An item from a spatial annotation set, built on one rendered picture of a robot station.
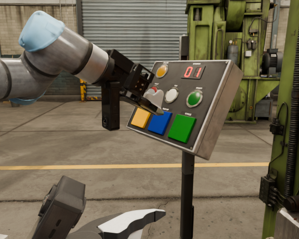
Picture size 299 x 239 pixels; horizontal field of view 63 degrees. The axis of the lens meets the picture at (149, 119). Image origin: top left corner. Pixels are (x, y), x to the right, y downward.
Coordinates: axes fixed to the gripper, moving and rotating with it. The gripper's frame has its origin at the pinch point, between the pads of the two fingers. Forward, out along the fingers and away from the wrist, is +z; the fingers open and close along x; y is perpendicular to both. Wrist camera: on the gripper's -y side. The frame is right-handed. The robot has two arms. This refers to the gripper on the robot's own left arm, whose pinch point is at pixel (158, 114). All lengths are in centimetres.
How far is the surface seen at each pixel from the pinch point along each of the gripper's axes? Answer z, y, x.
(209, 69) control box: 10.4, 19.1, -0.8
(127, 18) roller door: 268, 330, 641
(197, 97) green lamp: 10.0, 9.8, -1.2
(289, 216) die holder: 11.5, -10.2, -32.4
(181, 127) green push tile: 9.6, -0.1, -0.2
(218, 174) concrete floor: 201, -6, 105
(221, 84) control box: 10.6, 14.8, -6.9
